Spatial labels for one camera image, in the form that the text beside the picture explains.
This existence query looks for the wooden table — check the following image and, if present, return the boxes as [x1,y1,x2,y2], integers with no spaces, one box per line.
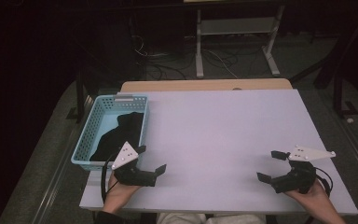
[119,77,294,93]

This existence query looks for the tangle of black floor cables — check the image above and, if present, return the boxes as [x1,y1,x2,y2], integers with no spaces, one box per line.
[130,33,200,81]

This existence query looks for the light blue plastic basket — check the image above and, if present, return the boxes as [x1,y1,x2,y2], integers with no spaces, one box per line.
[70,93,151,172]

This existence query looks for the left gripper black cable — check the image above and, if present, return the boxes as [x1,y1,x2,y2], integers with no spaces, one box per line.
[100,152,123,205]

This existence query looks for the person's right hand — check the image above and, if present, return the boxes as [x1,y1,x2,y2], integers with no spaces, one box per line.
[283,178,336,216]

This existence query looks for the white floor cable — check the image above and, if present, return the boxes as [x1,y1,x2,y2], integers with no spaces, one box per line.
[202,48,240,79]

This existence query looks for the dark metal frame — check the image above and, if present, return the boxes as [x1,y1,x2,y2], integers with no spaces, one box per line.
[66,70,95,124]

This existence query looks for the person's left hand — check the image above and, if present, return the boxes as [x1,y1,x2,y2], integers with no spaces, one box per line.
[102,173,143,206]

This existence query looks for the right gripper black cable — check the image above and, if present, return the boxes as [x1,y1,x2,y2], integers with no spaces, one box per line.
[314,167,335,199]

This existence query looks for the person's light trousers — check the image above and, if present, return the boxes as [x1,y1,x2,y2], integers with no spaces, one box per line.
[156,212,267,224]

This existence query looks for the black cloth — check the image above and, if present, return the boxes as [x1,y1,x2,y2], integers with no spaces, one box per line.
[89,111,145,163]

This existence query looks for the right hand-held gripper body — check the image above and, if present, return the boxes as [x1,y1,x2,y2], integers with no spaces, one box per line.
[269,145,337,195]

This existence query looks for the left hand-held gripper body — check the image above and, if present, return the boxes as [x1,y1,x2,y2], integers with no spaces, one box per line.
[110,141,157,188]

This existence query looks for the white metal stand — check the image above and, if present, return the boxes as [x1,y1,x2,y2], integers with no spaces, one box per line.
[194,4,285,79]

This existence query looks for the metal floor rail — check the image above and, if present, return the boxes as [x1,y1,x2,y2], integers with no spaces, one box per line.
[331,111,358,176]
[30,94,95,224]

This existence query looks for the black metal stand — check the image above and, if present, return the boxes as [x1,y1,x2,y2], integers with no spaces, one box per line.
[292,8,358,119]

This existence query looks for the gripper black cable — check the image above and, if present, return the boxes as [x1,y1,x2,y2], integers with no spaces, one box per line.
[100,152,123,205]
[314,167,335,199]

